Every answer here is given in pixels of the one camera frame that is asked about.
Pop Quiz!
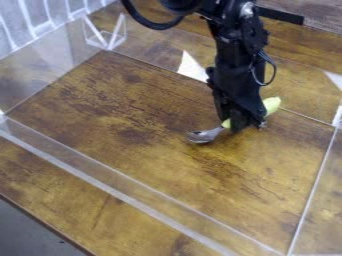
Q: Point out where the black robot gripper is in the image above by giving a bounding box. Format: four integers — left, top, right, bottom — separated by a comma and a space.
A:
205, 39, 269, 134

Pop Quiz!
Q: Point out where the green handled metal spoon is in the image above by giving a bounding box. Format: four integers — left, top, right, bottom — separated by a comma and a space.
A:
187, 97, 282, 144

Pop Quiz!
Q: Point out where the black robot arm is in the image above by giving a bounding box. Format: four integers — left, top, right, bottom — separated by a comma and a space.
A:
161, 0, 269, 133

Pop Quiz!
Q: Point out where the black bar in background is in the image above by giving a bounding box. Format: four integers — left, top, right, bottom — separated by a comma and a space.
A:
258, 6, 305, 25

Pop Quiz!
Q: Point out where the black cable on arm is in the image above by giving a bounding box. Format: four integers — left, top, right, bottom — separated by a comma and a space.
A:
121, 0, 189, 31

